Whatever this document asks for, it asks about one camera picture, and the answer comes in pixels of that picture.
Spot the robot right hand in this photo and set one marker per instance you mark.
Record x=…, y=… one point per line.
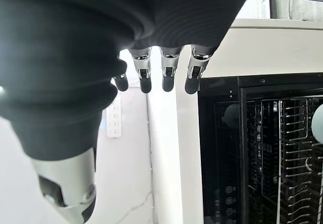
x=63, y=45

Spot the black built-in dishwasher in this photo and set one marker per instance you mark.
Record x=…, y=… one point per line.
x=252, y=158

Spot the white power strip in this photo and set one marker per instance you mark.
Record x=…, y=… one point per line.
x=114, y=120

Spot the white kitchen counter cabinet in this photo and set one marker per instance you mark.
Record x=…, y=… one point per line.
x=265, y=47

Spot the pale round bowl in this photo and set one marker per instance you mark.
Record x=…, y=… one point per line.
x=317, y=126

